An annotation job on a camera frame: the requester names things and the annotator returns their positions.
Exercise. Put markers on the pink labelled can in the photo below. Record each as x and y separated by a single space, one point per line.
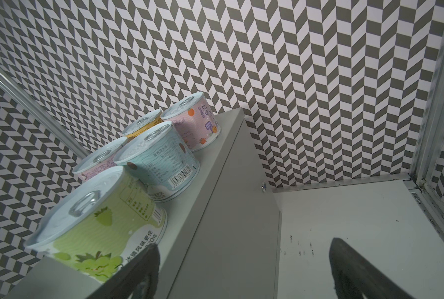
194 120

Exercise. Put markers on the pink can sideways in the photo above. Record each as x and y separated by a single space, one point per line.
100 160

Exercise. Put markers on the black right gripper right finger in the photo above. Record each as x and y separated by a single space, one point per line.
356 278

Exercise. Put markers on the yellow labelled can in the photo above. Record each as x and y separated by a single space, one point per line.
142 124

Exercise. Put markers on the green labelled front can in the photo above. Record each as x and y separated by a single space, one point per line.
100 226

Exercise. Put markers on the white metal cabinet counter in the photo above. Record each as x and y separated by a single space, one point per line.
222 236

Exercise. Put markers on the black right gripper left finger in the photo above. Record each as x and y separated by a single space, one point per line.
136 280

